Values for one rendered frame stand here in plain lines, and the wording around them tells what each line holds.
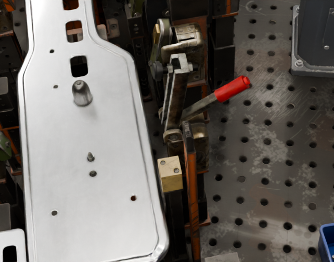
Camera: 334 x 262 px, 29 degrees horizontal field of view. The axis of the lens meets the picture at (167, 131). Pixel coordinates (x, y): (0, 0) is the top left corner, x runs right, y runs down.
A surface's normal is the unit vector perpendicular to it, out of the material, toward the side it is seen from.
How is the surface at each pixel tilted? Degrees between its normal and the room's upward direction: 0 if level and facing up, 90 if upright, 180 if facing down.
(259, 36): 0
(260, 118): 0
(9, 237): 0
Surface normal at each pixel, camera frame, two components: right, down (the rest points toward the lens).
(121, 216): -0.06, -0.53
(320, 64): -0.12, 0.84
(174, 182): 0.18, 0.83
